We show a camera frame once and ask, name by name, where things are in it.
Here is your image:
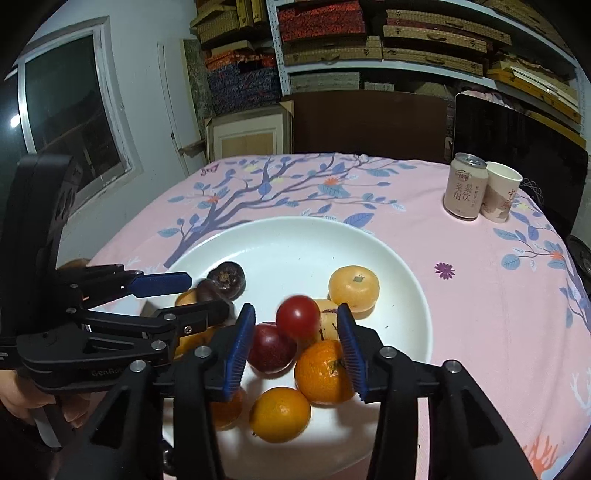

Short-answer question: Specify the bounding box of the aluminium frame window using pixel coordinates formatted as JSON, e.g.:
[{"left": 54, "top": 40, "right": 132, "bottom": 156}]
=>
[{"left": 16, "top": 16, "right": 144, "bottom": 204}]

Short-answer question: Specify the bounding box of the stack of brown woven boxes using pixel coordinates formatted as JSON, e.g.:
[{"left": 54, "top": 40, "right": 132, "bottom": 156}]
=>
[{"left": 382, "top": 9, "right": 512, "bottom": 77}]

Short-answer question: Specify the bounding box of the dark brown wooden board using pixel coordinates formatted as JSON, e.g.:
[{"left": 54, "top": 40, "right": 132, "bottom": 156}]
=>
[{"left": 281, "top": 90, "right": 455, "bottom": 164}]

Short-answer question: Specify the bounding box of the white plate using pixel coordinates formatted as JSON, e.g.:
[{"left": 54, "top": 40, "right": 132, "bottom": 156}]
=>
[{"left": 161, "top": 216, "right": 432, "bottom": 480}]

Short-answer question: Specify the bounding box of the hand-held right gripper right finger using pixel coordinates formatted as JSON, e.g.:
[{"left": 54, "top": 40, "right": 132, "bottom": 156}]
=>
[{"left": 336, "top": 303, "right": 539, "bottom": 480}]

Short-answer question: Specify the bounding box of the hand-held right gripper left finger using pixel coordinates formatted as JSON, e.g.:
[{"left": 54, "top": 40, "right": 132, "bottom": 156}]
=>
[{"left": 55, "top": 303, "right": 256, "bottom": 480}]

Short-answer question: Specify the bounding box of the pile of tan woven boxes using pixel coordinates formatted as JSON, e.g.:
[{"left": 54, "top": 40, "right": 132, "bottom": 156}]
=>
[{"left": 191, "top": 0, "right": 269, "bottom": 51}]

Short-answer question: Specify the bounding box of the beige paper cup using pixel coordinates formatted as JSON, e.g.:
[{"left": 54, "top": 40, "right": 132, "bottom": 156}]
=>
[{"left": 480, "top": 161, "right": 523, "bottom": 223}]

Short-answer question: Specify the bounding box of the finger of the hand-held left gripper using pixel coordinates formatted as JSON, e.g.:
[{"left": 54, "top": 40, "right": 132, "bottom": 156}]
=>
[
  {"left": 74, "top": 300, "right": 230, "bottom": 355},
  {"left": 56, "top": 264, "right": 193, "bottom": 306}
]

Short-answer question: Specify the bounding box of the flat tan woven box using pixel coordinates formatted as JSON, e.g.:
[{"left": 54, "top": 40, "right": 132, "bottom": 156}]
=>
[{"left": 283, "top": 37, "right": 383, "bottom": 68}]

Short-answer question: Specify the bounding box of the marbled grey panel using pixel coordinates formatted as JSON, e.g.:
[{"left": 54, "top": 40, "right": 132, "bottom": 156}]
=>
[{"left": 184, "top": 39, "right": 215, "bottom": 121}]

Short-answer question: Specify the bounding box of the beige picture frame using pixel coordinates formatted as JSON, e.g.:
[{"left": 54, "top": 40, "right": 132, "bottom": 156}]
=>
[{"left": 204, "top": 100, "right": 295, "bottom": 164}]

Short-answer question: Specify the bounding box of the stack of yellowish woven boxes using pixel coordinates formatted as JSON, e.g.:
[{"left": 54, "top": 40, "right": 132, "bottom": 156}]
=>
[{"left": 480, "top": 0, "right": 555, "bottom": 28}]

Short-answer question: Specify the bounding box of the stack of blue patterned boxes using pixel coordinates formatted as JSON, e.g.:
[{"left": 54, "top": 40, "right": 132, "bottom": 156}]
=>
[{"left": 205, "top": 51, "right": 281, "bottom": 116}]

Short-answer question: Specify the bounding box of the black round stool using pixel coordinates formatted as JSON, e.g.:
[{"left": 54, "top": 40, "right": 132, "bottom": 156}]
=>
[{"left": 566, "top": 234, "right": 591, "bottom": 278}]

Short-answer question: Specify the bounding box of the black chair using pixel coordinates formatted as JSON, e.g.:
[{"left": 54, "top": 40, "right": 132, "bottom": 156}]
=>
[{"left": 454, "top": 92, "right": 591, "bottom": 241}]

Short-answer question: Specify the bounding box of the red cherry tomato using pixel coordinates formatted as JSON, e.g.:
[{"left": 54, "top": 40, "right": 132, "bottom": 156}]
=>
[{"left": 276, "top": 295, "right": 321, "bottom": 340}]

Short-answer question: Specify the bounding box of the dark red plum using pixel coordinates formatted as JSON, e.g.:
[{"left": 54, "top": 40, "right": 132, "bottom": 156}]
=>
[{"left": 248, "top": 322, "right": 298, "bottom": 374}]

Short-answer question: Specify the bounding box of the person's left hand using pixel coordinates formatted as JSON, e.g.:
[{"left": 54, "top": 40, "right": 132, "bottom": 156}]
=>
[{"left": 0, "top": 369, "right": 95, "bottom": 430}]

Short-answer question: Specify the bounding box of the dark purple round fruit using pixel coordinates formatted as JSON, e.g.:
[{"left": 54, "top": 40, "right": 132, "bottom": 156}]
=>
[
  {"left": 206, "top": 261, "right": 247, "bottom": 295},
  {"left": 196, "top": 279, "right": 232, "bottom": 303}
]

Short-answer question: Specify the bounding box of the white leaning panel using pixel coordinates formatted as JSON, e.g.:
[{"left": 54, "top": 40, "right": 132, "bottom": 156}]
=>
[{"left": 157, "top": 41, "right": 206, "bottom": 178}]

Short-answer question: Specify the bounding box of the beige drink can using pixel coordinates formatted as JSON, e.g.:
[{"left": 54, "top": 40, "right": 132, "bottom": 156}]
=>
[{"left": 444, "top": 152, "right": 488, "bottom": 221}]

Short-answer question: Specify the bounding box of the grey woven box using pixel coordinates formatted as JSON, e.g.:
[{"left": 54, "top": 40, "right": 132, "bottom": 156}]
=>
[{"left": 290, "top": 71, "right": 361, "bottom": 93}]

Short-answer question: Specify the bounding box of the white metal shelf rack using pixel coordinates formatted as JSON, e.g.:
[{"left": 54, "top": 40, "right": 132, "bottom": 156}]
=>
[{"left": 265, "top": 0, "right": 585, "bottom": 134}]

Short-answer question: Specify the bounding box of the pink deer print tablecloth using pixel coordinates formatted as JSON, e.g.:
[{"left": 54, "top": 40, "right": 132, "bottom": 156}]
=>
[{"left": 85, "top": 152, "right": 591, "bottom": 480}]

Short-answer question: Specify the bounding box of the orange mandarin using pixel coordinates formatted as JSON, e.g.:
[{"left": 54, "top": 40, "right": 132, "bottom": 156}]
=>
[
  {"left": 174, "top": 325, "right": 218, "bottom": 358},
  {"left": 294, "top": 340, "right": 356, "bottom": 406},
  {"left": 210, "top": 388, "right": 245, "bottom": 430},
  {"left": 249, "top": 387, "right": 312, "bottom": 444}
]

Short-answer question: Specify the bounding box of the stack of yellow flat boxes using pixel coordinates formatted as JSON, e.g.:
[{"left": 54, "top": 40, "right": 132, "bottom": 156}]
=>
[{"left": 487, "top": 55, "right": 583, "bottom": 123}]

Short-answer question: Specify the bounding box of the stack of red patterned boxes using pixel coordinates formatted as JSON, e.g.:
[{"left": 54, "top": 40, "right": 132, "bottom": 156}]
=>
[{"left": 277, "top": 0, "right": 370, "bottom": 44}]

